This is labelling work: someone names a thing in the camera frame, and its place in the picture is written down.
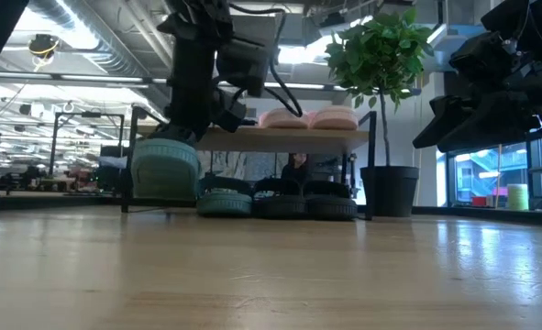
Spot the person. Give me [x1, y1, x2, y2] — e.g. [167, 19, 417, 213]
[280, 152, 314, 185]

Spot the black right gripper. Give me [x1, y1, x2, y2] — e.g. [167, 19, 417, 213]
[412, 31, 542, 153]

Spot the black and yellow cable reel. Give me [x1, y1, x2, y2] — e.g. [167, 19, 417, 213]
[28, 33, 61, 61]

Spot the black aluminium mounting frame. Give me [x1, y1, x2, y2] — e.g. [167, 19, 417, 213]
[0, 190, 130, 214]
[411, 204, 542, 227]

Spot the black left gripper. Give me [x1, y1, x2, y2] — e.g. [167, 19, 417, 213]
[153, 13, 248, 143]

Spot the black plant pot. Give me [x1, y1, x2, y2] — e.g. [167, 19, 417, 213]
[359, 165, 421, 219]

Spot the black metal rack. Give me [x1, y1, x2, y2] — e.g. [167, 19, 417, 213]
[49, 110, 127, 179]

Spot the light green roll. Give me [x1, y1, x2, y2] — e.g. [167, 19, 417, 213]
[506, 182, 530, 212]

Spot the green slide sandal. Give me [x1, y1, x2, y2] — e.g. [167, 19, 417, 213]
[129, 137, 204, 201]
[195, 175, 255, 219]

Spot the wooden shelf with black frame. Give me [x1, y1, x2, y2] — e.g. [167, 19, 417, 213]
[120, 105, 378, 222]

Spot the green leafy plant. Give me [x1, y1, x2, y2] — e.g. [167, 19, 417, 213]
[324, 7, 437, 169]

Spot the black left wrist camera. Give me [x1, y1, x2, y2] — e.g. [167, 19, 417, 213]
[215, 35, 272, 98]

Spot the black slide sandal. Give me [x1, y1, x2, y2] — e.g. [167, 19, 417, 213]
[303, 179, 359, 222]
[251, 177, 308, 219]

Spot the pink slide sandal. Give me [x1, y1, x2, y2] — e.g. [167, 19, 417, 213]
[258, 107, 313, 130]
[307, 105, 360, 132]

